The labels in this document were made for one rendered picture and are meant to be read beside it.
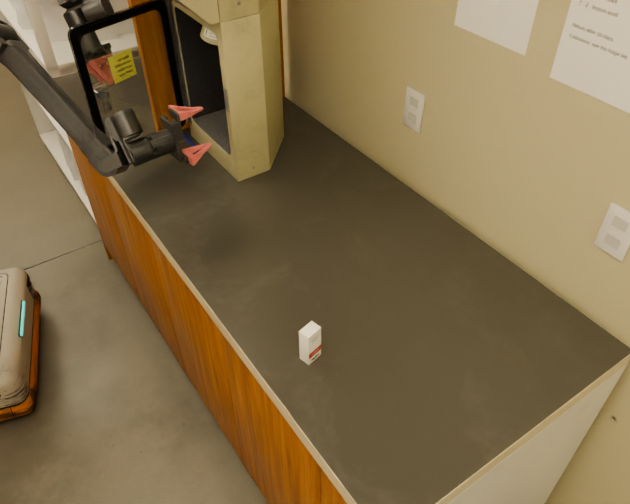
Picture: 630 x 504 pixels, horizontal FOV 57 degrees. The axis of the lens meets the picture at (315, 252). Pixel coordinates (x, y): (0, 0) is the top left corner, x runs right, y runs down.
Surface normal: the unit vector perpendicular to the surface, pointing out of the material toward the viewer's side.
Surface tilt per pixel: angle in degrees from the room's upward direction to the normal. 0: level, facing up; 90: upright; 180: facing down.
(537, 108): 90
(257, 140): 90
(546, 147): 90
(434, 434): 0
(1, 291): 0
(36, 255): 0
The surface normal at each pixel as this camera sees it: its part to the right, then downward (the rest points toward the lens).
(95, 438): 0.00, -0.73
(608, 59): -0.82, 0.39
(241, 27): 0.57, 0.55
